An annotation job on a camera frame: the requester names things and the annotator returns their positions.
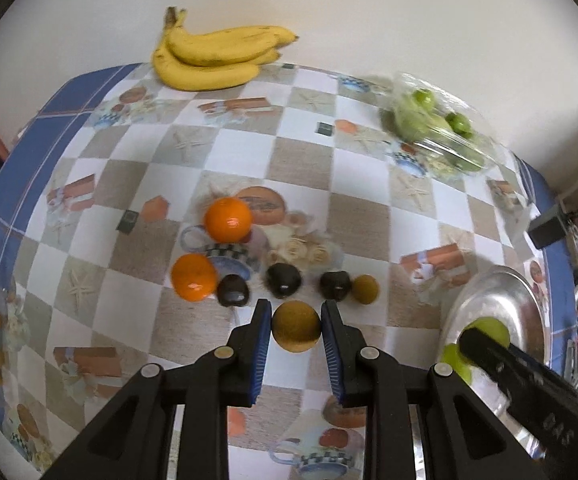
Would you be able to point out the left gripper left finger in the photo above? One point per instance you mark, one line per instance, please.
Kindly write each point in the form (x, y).
(130, 437)

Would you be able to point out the black power adapter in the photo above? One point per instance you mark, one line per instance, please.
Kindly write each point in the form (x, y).
(545, 231)

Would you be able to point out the large green mango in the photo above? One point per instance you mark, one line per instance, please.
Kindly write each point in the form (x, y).
(452, 356)

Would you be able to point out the checkered vinyl tablecloth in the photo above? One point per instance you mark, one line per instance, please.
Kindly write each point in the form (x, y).
(109, 185)

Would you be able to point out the yellow banana bunch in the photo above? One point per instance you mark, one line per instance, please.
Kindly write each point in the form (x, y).
(217, 60)

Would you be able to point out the black plum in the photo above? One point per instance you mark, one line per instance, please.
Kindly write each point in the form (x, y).
(283, 279)
(232, 291)
(335, 285)

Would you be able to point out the large steel bowl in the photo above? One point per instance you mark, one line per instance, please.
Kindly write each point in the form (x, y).
(502, 293)

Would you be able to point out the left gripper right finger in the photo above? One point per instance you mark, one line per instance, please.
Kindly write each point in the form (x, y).
(461, 437)

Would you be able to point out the tan longan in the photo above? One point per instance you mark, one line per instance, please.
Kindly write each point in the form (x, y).
(296, 326)
(365, 289)

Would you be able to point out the round green fruit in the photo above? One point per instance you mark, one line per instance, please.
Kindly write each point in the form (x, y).
(494, 328)

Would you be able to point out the clear plastic fruit box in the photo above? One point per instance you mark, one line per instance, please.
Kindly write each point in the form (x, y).
(449, 137)

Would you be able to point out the orange tangerine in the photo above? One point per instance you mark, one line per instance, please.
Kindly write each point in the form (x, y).
(228, 220)
(193, 277)

